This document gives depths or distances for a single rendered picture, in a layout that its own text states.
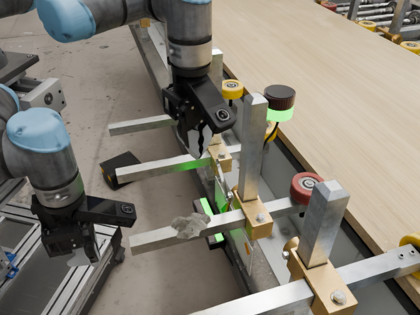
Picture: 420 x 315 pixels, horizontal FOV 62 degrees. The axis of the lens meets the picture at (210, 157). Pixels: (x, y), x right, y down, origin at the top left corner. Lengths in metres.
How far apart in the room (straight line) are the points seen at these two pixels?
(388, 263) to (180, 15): 0.51
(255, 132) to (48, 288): 1.12
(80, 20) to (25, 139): 0.18
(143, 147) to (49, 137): 1.91
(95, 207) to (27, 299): 0.95
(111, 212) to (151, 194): 1.42
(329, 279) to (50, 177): 0.45
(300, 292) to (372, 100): 0.77
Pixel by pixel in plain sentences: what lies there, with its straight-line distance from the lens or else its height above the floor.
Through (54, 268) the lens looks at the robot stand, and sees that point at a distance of 1.61.
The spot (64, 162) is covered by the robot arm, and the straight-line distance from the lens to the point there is 0.57.
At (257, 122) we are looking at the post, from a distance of 0.67.
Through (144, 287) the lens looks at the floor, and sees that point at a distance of 1.71.
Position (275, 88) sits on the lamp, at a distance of 0.69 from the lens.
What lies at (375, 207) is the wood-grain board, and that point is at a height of 0.90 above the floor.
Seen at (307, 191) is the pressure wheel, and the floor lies 0.91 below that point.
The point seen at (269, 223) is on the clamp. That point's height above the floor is 0.87.
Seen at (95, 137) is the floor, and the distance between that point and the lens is 2.60.
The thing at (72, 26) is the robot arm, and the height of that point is 1.29.
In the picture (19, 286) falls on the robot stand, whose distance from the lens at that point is 1.62.
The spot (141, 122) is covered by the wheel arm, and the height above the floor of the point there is 0.83.
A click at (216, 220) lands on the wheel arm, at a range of 0.78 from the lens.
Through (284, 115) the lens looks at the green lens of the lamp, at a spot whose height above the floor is 1.10.
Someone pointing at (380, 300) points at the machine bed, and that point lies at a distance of 0.87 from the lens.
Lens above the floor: 1.45
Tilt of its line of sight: 39 degrees down
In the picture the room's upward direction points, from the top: straight up
